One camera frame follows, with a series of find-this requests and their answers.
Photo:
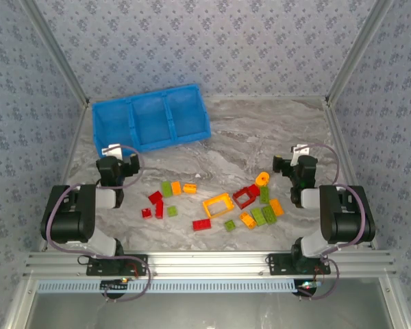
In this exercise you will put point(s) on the small red lego brick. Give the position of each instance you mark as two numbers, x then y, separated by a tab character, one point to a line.
146	213

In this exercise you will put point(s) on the blue three-compartment plastic bin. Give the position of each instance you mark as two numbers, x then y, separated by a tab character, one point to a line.
147	116

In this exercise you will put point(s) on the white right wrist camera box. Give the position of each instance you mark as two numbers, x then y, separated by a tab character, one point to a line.
300	150

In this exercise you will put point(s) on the small green lego brick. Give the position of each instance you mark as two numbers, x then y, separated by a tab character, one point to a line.
229	225
172	210

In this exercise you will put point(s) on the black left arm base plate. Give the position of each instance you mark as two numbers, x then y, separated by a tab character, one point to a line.
92	269

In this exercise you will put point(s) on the aluminium frame post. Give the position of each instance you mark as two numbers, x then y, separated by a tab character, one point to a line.
58	51
356	51

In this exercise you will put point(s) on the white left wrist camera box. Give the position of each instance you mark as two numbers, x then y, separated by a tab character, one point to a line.
111	150

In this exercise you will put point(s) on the aluminium mounting rail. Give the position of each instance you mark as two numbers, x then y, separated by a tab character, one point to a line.
205	264

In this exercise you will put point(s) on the orange lego brick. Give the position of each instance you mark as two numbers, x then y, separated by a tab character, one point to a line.
176	188
248	219
276	207
189	188

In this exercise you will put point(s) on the small LED circuit board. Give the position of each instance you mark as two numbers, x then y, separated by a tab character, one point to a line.
310	284
113	285

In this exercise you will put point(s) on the red lego window frame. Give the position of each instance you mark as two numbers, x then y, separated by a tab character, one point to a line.
236	196

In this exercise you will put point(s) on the short aluminium frame leg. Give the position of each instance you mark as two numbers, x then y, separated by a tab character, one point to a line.
395	305
18	305

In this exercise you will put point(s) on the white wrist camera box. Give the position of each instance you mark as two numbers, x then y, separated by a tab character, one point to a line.
111	150
300	150

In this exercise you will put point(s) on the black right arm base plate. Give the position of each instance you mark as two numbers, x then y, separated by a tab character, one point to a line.
277	265

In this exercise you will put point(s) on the orange round lego piece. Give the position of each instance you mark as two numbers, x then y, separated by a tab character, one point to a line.
259	181

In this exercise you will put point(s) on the orange lego window frame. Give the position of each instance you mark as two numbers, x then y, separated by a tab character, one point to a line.
215	199

